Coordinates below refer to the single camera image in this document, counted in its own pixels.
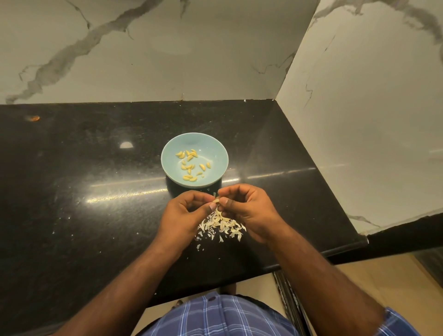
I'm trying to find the black cabinet trim strip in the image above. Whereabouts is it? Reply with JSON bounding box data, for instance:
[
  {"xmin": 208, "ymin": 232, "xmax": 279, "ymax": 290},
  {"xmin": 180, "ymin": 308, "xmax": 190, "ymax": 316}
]
[{"xmin": 274, "ymin": 270, "xmax": 311, "ymax": 336}]

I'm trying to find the person's right forearm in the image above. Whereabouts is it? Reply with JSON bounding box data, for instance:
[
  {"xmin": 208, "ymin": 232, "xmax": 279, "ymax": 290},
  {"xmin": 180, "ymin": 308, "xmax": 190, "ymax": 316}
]
[{"xmin": 267, "ymin": 227, "xmax": 387, "ymax": 336}]

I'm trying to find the person's left forearm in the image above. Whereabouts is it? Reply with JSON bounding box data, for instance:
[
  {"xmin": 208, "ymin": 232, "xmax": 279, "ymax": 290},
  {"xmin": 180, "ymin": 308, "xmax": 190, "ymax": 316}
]
[{"xmin": 54, "ymin": 241, "xmax": 177, "ymax": 336}]

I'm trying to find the light blue bowl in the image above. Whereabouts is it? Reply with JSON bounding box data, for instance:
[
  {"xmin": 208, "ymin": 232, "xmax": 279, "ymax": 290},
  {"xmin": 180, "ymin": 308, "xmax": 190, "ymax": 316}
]
[{"xmin": 161, "ymin": 132, "xmax": 229, "ymax": 189}]

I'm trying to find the person's left hand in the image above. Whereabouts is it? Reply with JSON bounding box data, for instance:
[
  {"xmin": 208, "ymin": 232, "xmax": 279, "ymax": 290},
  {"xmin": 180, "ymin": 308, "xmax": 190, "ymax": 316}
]
[{"xmin": 152, "ymin": 190, "xmax": 217, "ymax": 257}]

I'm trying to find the pile of garlic skins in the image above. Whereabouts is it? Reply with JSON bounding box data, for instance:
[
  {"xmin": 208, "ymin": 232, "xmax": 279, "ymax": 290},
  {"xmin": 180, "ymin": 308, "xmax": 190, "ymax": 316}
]
[{"xmin": 194, "ymin": 211, "xmax": 247, "ymax": 252}]

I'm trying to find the cluster of peeled garlic cloves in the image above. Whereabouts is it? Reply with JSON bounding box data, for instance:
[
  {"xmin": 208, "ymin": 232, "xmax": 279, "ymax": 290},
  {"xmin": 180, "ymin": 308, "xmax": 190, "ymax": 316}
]
[{"xmin": 175, "ymin": 150, "xmax": 213, "ymax": 183}]

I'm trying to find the blue plaid shirt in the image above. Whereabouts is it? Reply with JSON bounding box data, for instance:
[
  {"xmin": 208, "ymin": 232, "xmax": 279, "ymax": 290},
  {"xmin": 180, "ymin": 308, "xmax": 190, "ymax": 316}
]
[{"xmin": 142, "ymin": 293, "xmax": 420, "ymax": 336}]

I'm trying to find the person's right hand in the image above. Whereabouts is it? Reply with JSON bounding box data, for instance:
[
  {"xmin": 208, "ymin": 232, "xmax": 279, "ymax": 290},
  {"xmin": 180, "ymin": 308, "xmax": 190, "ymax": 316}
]
[{"xmin": 217, "ymin": 183, "xmax": 288, "ymax": 245}]

